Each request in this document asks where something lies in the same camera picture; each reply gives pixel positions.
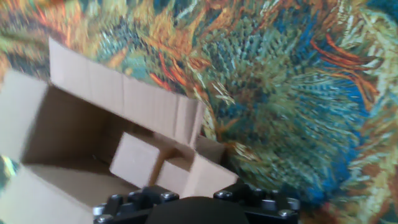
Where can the sunflower painting cloth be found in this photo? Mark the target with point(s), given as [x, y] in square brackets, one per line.
[295, 93]

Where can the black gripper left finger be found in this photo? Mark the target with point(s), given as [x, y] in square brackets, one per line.
[124, 207]

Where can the brown cardboard box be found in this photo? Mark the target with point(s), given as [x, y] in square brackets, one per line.
[77, 124]

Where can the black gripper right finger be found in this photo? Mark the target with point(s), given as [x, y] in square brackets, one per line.
[270, 214]

